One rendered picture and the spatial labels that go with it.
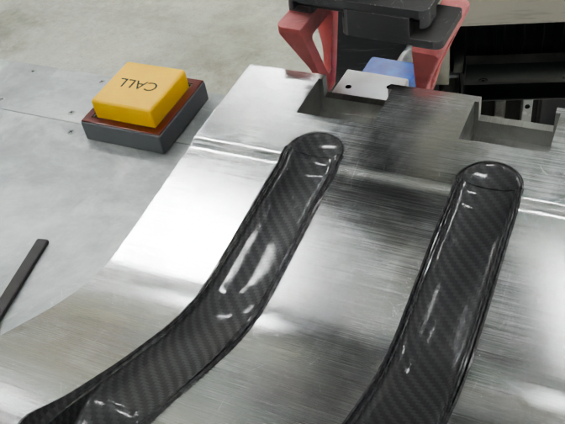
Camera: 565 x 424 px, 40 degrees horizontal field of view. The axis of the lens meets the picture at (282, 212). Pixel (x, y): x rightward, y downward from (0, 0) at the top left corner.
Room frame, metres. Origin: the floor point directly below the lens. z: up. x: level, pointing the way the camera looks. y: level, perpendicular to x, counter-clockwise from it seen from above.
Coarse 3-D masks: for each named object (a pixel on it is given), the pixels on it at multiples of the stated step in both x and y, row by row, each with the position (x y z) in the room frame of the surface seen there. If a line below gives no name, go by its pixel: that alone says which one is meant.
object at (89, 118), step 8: (192, 80) 0.58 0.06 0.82; (200, 80) 0.58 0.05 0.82; (192, 88) 0.57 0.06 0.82; (184, 96) 0.56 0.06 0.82; (176, 104) 0.55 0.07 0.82; (88, 112) 0.56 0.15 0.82; (176, 112) 0.54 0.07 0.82; (88, 120) 0.55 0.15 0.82; (96, 120) 0.55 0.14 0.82; (104, 120) 0.55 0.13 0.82; (112, 120) 0.54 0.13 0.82; (168, 120) 0.53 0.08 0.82; (120, 128) 0.53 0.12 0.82; (128, 128) 0.53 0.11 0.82; (136, 128) 0.53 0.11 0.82; (144, 128) 0.52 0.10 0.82; (152, 128) 0.52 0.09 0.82; (160, 128) 0.52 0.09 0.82
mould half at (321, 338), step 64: (256, 128) 0.41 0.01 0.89; (320, 128) 0.39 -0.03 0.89; (384, 128) 0.38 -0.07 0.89; (448, 128) 0.37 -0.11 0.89; (192, 192) 0.36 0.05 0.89; (256, 192) 0.35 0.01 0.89; (384, 192) 0.33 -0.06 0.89; (448, 192) 0.32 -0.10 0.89; (128, 256) 0.32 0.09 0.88; (192, 256) 0.31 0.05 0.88; (320, 256) 0.29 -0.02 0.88; (384, 256) 0.28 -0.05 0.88; (512, 256) 0.26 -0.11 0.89; (64, 320) 0.26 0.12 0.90; (128, 320) 0.26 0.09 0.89; (320, 320) 0.25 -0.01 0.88; (384, 320) 0.24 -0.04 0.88; (512, 320) 0.23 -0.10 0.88; (0, 384) 0.21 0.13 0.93; (64, 384) 0.21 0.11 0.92; (256, 384) 0.20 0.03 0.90; (320, 384) 0.20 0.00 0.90; (512, 384) 0.19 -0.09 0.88
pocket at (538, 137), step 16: (480, 112) 0.40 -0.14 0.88; (464, 128) 0.37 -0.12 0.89; (480, 128) 0.39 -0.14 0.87; (496, 128) 0.39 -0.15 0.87; (512, 128) 0.38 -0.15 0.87; (528, 128) 0.38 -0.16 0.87; (544, 128) 0.37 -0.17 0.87; (496, 144) 0.38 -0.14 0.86; (512, 144) 0.38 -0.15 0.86; (528, 144) 0.37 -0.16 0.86; (544, 144) 0.37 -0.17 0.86
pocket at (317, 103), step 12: (324, 84) 0.45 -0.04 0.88; (312, 96) 0.44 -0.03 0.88; (324, 96) 0.45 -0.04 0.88; (336, 96) 0.45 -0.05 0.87; (348, 96) 0.44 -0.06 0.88; (300, 108) 0.42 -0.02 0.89; (312, 108) 0.44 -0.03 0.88; (324, 108) 0.45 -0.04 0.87; (336, 108) 0.44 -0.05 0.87; (348, 108) 0.44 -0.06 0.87; (360, 108) 0.43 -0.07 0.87; (372, 108) 0.43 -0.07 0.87; (348, 120) 0.43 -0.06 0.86; (360, 120) 0.43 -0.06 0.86; (372, 120) 0.43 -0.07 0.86
